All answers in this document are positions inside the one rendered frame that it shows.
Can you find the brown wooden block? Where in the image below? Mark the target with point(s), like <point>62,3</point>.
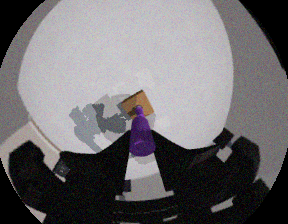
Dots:
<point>138,98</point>

